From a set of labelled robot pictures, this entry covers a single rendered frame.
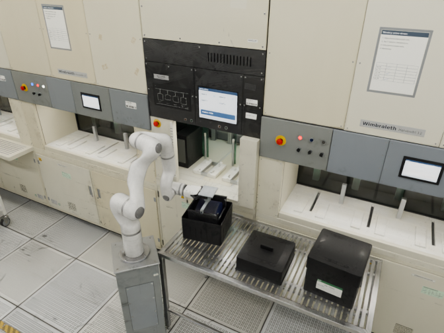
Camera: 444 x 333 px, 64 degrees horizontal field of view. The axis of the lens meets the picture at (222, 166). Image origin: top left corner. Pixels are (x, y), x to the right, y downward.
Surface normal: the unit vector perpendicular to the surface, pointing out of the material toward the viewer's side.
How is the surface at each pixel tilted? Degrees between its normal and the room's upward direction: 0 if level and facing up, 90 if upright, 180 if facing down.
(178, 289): 0
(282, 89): 90
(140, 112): 90
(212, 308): 0
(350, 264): 0
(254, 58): 90
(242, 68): 90
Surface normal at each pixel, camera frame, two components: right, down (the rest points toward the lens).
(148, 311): 0.31, 0.47
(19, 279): 0.00, -0.87
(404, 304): -0.45, 0.43
